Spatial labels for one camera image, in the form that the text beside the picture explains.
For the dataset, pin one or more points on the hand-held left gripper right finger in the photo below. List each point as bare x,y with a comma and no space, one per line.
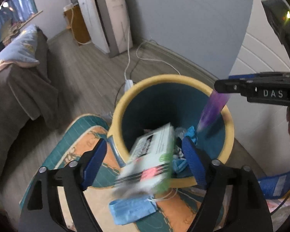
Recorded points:
193,159

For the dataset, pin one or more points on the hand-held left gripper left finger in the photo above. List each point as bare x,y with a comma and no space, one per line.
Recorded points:
94,162

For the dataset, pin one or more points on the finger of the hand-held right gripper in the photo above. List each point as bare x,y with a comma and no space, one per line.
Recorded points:
268,89

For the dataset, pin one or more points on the white and green box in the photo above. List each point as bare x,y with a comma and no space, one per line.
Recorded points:
149,171

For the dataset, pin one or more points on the purple snack wrapper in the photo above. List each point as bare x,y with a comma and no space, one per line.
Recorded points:
211,111

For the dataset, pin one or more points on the yellow trash bin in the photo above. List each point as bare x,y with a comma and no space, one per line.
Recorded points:
159,96

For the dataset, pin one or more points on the crumpled blue glove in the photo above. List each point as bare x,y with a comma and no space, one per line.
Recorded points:
191,133

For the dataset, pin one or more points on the teal and orange patterned mat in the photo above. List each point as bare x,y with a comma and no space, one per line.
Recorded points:
82,135

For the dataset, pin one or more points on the clear plastic bag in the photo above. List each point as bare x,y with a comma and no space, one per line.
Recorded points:
180,131

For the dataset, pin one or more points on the white power strip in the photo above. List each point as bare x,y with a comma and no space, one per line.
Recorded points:
128,84

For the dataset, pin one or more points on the blue packet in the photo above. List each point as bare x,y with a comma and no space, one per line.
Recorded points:
275,185

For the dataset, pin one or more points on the bed with grey blanket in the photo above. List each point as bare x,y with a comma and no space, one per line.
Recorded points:
14,101

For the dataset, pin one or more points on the wooden cabinet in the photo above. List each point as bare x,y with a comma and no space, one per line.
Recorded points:
79,26

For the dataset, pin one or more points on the white air purifier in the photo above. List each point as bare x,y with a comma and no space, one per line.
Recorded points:
116,17

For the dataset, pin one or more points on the blue curtain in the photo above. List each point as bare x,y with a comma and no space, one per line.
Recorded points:
21,0

